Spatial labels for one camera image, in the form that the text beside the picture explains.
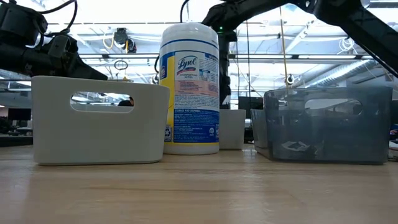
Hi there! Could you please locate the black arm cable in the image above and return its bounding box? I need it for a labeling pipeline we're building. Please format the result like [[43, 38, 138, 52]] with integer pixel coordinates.
[[179, 0, 191, 24], [35, 0, 78, 35]]

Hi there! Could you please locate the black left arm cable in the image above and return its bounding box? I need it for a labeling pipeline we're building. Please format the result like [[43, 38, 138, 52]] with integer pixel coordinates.
[[35, 0, 78, 35]]

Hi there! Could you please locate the black hanging cable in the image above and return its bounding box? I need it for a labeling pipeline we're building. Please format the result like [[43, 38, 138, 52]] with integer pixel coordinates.
[[244, 20, 251, 98]]

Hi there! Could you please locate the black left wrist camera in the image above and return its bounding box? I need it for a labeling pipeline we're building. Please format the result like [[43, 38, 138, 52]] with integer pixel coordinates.
[[42, 34, 80, 63]]

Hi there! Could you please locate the dark translucent plastic bin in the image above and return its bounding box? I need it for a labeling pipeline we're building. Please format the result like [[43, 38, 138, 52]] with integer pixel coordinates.
[[250, 86, 394, 165]]

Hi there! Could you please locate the dark computer monitor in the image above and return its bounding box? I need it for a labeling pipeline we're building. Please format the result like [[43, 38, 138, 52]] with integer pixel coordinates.
[[7, 108, 32, 123]]

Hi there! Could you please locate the yellow hanging cable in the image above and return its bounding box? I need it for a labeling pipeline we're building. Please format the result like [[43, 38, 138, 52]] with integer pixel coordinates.
[[277, 6, 290, 88]]

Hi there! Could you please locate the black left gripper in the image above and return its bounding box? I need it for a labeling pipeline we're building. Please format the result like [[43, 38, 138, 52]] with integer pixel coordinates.
[[21, 46, 109, 82]]

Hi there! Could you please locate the Lysol wipes canister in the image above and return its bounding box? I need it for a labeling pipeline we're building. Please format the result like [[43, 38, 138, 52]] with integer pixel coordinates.
[[158, 22, 221, 156]]

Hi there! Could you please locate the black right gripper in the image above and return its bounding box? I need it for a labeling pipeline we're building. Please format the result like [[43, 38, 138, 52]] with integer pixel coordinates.
[[216, 26, 238, 110]]

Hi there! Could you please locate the person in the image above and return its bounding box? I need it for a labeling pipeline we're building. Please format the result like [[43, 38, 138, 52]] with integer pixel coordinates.
[[117, 96, 136, 108]]

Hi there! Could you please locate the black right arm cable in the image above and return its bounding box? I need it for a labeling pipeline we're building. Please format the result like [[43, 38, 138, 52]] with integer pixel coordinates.
[[179, 0, 191, 24]]

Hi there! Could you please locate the black ceiling cable reel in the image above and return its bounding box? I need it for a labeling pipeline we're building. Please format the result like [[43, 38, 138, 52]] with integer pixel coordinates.
[[112, 27, 137, 54]]

